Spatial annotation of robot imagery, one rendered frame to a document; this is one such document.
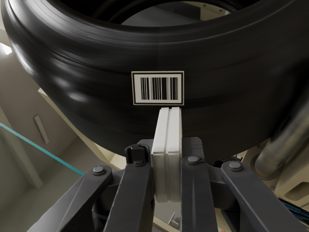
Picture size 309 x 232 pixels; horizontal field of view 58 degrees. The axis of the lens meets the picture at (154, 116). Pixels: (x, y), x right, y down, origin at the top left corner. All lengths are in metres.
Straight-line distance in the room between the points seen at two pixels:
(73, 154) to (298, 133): 9.72
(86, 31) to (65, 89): 0.08
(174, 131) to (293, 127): 0.30
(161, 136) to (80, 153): 9.87
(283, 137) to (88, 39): 0.32
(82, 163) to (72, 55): 9.43
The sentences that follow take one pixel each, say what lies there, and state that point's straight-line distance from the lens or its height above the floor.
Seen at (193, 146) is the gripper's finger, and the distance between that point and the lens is 0.16.
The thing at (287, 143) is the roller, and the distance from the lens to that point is 0.49.
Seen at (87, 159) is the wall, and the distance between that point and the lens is 9.82.
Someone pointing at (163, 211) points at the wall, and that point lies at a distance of 8.81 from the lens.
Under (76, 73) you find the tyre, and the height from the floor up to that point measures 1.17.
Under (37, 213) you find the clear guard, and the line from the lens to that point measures 1.11.
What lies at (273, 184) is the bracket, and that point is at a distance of 0.67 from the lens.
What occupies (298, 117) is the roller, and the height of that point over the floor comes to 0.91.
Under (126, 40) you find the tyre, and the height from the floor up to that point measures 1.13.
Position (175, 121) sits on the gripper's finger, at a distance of 0.17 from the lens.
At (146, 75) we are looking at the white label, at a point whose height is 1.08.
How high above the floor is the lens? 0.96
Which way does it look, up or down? 19 degrees up
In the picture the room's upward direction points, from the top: 65 degrees counter-clockwise
